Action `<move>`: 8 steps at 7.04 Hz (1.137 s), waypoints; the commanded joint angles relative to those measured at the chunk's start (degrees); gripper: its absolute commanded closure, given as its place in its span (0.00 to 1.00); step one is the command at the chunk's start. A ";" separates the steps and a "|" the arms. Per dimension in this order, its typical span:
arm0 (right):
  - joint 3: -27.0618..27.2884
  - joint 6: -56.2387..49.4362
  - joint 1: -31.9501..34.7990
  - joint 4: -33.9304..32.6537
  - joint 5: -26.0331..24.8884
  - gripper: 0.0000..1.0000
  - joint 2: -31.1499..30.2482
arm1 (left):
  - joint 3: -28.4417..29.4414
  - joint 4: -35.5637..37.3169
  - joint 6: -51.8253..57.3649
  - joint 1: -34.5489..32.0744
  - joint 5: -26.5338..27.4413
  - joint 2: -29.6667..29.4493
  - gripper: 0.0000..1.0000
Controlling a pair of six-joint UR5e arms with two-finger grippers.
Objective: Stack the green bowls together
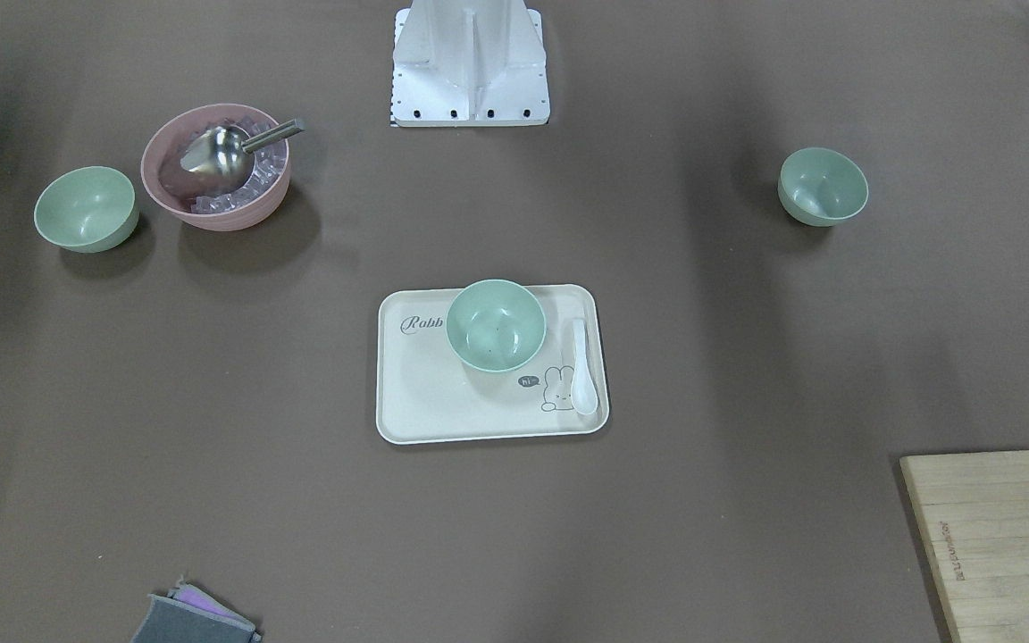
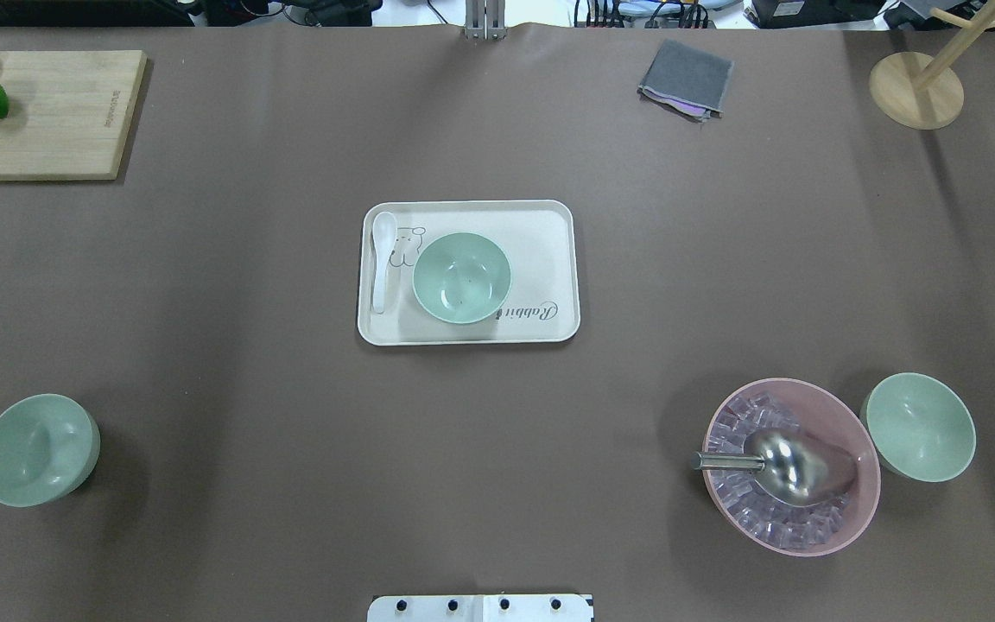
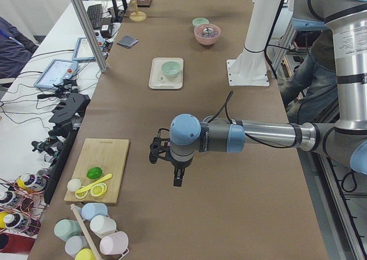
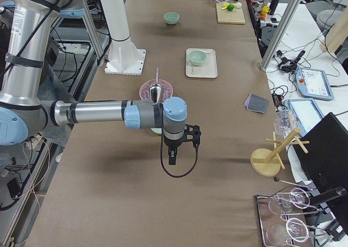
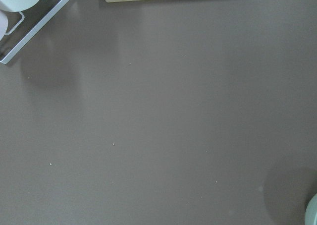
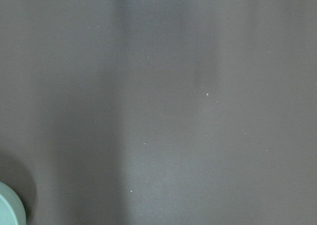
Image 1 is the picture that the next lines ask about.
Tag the grey and purple cloths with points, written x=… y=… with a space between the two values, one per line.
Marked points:
x=188 y=613

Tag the white ceramic spoon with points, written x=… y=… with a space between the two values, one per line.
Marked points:
x=584 y=394

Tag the green bowl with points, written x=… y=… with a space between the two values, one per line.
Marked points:
x=89 y=210
x=821 y=187
x=495 y=326

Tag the metal ice scoop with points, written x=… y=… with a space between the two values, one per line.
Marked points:
x=226 y=152

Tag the green bowl on tray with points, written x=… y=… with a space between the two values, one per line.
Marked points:
x=495 y=326

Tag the cream rabbit tray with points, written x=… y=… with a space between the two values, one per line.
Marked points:
x=426 y=394

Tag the wooden cutting board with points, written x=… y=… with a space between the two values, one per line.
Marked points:
x=972 y=513

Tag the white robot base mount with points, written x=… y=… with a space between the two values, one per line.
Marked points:
x=469 y=64

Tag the pink bowl with ice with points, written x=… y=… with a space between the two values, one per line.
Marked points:
x=257 y=199

